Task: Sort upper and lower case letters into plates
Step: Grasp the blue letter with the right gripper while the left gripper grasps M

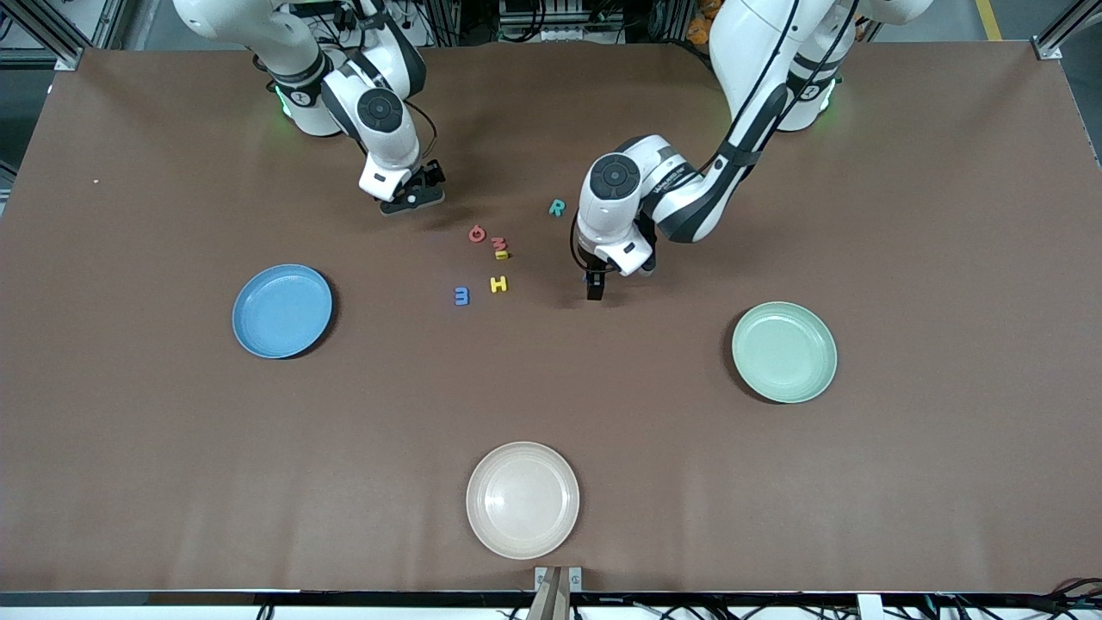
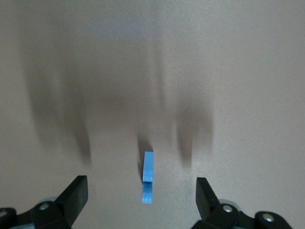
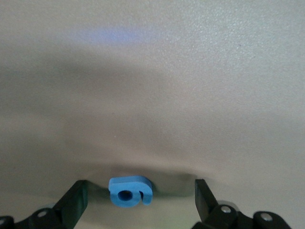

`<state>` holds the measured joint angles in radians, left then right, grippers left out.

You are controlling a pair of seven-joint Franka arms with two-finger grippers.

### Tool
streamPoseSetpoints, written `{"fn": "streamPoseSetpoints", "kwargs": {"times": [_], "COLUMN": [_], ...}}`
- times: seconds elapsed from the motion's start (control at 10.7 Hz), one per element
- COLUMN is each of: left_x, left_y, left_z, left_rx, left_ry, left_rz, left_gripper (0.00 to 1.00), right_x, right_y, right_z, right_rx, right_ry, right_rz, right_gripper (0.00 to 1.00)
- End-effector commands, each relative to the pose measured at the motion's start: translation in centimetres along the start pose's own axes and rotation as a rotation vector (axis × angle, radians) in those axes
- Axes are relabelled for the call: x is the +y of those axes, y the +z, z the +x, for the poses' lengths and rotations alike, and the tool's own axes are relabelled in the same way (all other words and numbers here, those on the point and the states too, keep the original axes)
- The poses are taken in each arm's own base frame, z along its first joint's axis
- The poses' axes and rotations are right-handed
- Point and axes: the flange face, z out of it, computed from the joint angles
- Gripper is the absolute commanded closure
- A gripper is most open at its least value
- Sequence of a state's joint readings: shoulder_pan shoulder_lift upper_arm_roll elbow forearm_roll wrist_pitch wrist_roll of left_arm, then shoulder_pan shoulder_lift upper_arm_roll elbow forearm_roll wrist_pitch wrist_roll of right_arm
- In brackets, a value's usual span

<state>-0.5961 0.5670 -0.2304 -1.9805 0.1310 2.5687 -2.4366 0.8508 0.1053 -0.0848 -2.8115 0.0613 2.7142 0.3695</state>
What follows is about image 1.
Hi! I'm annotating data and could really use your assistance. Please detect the blue plate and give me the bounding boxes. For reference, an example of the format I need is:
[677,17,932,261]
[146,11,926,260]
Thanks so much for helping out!
[232,263,334,360]

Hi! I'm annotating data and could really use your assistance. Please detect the green plate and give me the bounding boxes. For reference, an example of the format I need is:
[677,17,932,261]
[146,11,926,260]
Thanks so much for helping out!
[731,301,839,405]

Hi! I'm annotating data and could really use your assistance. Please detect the beige plate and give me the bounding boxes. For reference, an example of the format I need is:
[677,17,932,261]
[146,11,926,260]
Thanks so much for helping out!
[466,441,581,561]

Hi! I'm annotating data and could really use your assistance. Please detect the pile of orange bags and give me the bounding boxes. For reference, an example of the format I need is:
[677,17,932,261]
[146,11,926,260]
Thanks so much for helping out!
[687,0,722,46]

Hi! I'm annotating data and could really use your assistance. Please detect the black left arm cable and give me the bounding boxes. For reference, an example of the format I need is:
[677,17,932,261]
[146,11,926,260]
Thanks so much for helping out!
[569,231,605,278]

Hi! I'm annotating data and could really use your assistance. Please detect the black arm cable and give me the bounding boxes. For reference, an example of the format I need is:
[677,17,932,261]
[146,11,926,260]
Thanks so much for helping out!
[403,99,438,166]
[569,231,605,278]

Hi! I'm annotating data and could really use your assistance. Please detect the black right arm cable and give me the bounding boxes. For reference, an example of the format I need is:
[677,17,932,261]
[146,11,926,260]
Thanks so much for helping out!
[403,99,438,166]

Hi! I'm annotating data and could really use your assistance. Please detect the aluminium frame profile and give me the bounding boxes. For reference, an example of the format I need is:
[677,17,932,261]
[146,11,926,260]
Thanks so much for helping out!
[0,0,113,71]
[1033,0,1102,61]

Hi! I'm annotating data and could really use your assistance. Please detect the cable bundle below table edge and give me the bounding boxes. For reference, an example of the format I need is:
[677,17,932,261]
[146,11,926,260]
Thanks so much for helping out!
[930,577,1102,620]

